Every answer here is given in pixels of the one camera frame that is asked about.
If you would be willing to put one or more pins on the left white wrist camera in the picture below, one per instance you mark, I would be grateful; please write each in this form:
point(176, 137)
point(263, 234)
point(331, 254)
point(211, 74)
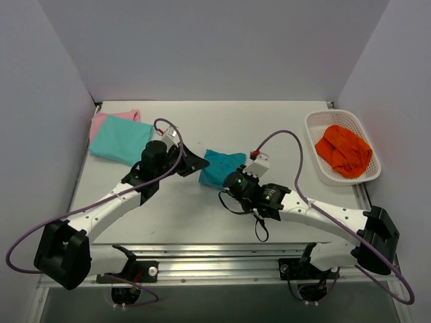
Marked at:
point(170, 137)

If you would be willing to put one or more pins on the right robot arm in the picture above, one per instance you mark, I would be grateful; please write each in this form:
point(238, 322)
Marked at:
point(370, 237)

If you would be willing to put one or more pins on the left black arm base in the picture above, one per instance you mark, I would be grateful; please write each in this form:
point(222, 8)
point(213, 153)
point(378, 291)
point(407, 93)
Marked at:
point(139, 272)

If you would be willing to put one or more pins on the folded mint t shirt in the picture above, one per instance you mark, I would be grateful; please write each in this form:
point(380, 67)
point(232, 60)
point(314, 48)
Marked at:
point(121, 140)

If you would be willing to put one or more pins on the white plastic basket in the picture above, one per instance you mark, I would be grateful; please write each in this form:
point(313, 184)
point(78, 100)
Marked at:
point(315, 125)

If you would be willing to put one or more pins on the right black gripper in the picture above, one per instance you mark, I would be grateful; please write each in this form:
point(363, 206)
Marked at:
point(234, 178)

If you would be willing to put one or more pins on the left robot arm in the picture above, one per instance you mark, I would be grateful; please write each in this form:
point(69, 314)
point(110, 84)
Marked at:
point(66, 251)

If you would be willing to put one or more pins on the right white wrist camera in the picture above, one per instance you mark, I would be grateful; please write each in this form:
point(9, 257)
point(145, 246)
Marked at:
point(259, 164)

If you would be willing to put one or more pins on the aluminium rail frame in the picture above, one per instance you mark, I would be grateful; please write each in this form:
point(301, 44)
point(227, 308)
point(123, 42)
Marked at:
point(222, 262)

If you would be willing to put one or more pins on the orange t shirt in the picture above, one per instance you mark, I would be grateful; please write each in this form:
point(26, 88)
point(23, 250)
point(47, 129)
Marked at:
point(346, 153)

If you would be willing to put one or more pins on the folded pink t shirt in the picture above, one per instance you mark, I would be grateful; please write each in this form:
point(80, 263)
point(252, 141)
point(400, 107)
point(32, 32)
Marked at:
point(100, 117)

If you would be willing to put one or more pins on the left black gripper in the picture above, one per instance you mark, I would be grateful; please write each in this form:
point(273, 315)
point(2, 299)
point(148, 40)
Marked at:
point(182, 158)

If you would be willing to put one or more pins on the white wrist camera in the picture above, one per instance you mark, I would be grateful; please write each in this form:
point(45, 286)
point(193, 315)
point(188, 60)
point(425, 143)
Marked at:
point(170, 137)
point(259, 164)

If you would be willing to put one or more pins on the teal t shirt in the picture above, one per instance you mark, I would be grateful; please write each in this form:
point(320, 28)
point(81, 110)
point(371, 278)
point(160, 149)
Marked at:
point(220, 166)

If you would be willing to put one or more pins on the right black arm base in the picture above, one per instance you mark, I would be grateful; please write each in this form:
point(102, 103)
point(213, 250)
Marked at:
point(291, 269)

